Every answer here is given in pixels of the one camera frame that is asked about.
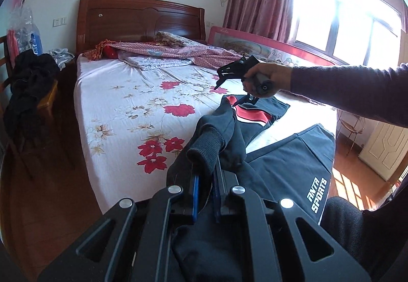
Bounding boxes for person's right forearm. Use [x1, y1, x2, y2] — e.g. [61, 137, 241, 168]
[290, 63, 408, 128]

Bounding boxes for person's leg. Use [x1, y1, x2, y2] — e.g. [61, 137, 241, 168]
[319, 195, 408, 282]

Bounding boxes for pink dotted quilt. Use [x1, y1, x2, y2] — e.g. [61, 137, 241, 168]
[117, 41, 253, 71]

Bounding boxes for dark navy sports pants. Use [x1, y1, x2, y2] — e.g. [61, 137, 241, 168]
[166, 94, 336, 282]

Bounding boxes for pink bed guard rail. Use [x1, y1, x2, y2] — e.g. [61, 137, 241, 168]
[207, 26, 349, 66]

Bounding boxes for wooden headboard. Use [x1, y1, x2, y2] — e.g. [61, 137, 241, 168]
[76, 0, 206, 55]

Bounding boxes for metal wire stand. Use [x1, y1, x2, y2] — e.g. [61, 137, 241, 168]
[336, 108, 368, 155]

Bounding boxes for window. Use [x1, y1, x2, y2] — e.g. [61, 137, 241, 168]
[288, 0, 404, 67]

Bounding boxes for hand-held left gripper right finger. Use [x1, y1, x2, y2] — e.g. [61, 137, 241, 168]
[213, 170, 372, 282]

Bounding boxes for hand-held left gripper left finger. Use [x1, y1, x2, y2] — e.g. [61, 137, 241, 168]
[37, 173, 200, 282]

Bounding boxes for bed with floral sheet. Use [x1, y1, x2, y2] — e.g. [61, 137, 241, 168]
[74, 55, 338, 216]

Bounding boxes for floral pillow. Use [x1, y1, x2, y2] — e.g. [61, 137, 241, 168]
[154, 31, 192, 48]

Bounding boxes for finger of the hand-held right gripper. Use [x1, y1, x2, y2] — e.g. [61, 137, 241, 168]
[232, 96, 259, 108]
[214, 56, 253, 89]

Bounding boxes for crumpled grey white cloth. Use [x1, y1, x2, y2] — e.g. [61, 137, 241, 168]
[48, 48, 77, 71]

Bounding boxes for white door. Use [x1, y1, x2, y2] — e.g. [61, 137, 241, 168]
[358, 116, 406, 182]

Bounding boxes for black clothing pile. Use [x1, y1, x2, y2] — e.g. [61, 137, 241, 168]
[3, 49, 61, 140]

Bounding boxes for wooden chair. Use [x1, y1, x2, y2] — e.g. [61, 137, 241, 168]
[0, 35, 76, 181]

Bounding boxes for orange fringed cloth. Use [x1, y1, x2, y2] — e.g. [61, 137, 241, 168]
[83, 40, 120, 61]

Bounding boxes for person's right hand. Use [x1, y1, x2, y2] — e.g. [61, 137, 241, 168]
[243, 62, 292, 98]

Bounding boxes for clear plastic bag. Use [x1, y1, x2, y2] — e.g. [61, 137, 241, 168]
[7, 7, 44, 59]

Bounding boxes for dark nightstand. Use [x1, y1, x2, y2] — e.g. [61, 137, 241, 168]
[57, 57, 79, 104]

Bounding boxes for folded pale floral sheet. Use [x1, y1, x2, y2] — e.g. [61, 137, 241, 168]
[122, 55, 192, 71]

